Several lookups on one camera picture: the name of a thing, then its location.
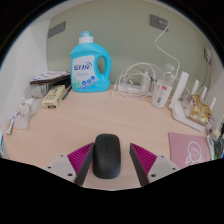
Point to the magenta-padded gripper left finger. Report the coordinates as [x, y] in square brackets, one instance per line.
[60, 165]

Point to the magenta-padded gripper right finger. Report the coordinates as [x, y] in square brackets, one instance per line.
[163, 165]

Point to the black computer mouse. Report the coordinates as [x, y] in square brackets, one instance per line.
[106, 156]

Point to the pink mouse pad with drawing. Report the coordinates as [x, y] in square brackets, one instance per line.
[180, 146]

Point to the white router with antennas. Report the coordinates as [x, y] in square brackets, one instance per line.
[180, 113]

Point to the clear plastic packets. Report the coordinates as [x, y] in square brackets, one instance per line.
[25, 111]

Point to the gold foil bag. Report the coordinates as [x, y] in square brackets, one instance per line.
[200, 110]

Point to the beige small box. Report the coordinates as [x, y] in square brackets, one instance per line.
[53, 96]

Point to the clear bottle with white label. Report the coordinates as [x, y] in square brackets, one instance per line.
[161, 95]

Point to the white power strip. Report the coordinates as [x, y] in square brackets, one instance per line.
[131, 89]

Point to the blue detergent bottle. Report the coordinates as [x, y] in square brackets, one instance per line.
[83, 66]

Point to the white wall charger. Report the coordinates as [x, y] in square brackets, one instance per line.
[208, 55]

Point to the grey wall plate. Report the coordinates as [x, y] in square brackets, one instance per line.
[56, 29]

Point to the grey wall outlet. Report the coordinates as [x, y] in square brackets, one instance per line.
[158, 22]

